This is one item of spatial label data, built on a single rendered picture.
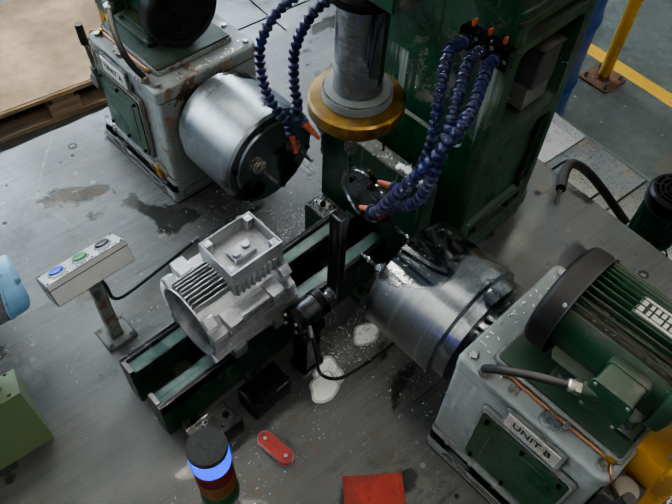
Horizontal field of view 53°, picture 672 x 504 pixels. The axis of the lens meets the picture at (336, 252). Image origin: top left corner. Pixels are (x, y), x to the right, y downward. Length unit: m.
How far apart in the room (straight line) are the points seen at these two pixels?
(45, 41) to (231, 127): 2.21
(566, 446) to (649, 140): 2.52
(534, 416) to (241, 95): 0.89
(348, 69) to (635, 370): 0.64
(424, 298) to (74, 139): 1.19
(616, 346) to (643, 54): 3.09
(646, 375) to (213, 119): 0.99
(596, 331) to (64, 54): 2.90
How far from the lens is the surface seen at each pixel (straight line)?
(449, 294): 1.21
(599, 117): 3.52
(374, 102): 1.21
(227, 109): 1.51
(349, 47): 1.15
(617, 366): 1.03
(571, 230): 1.85
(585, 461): 1.12
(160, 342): 1.44
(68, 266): 1.40
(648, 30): 4.21
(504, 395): 1.13
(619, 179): 2.60
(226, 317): 1.26
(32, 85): 3.36
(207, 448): 1.00
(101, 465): 1.48
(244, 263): 1.27
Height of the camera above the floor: 2.14
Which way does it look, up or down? 53 degrees down
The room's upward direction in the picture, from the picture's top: 3 degrees clockwise
